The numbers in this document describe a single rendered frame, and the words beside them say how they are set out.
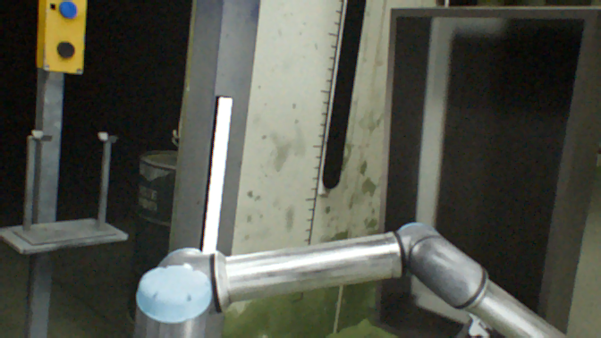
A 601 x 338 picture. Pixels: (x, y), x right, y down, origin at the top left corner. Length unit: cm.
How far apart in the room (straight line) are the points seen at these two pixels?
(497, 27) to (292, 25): 78
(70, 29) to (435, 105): 133
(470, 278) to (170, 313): 65
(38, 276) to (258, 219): 83
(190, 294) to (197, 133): 100
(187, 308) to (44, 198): 93
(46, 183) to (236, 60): 78
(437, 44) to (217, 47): 83
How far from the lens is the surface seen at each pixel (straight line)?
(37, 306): 206
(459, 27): 210
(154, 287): 114
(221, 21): 196
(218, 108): 195
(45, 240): 176
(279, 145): 222
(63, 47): 181
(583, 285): 294
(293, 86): 224
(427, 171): 223
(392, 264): 133
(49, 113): 189
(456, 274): 125
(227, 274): 130
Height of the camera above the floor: 134
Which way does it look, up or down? 9 degrees down
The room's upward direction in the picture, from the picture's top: 8 degrees clockwise
